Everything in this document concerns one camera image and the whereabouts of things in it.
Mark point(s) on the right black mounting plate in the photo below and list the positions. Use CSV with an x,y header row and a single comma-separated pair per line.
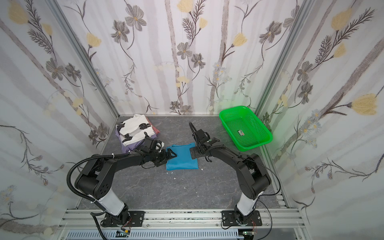
x,y
231,218

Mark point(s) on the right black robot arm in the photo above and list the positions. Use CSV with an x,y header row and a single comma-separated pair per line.
x,y
252,175

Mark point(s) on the green plastic basket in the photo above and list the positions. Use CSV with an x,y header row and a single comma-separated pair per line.
x,y
243,118

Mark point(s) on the black mounting plate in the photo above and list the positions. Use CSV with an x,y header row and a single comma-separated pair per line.
x,y
231,218
135,218

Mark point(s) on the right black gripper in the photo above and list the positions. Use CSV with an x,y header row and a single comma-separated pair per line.
x,y
195,151

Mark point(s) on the white slotted cable duct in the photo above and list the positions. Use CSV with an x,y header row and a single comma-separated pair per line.
x,y
178,234

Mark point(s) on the white black folded shirt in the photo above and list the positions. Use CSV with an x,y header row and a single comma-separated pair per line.
x,y
134,130

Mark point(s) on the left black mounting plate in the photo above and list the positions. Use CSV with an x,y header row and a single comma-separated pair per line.
x,y
135,218

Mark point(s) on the red folded shirt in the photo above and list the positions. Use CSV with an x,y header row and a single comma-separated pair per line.
x,y
156,131

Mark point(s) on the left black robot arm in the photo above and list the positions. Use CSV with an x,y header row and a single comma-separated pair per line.
x,y
93,178

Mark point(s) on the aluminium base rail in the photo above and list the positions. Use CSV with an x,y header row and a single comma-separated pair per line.
x,y
285,219

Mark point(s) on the blue t shirt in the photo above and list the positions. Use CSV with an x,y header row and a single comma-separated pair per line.
x,y
183,160

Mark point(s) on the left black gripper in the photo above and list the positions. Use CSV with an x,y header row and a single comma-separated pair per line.
x,y
165,154

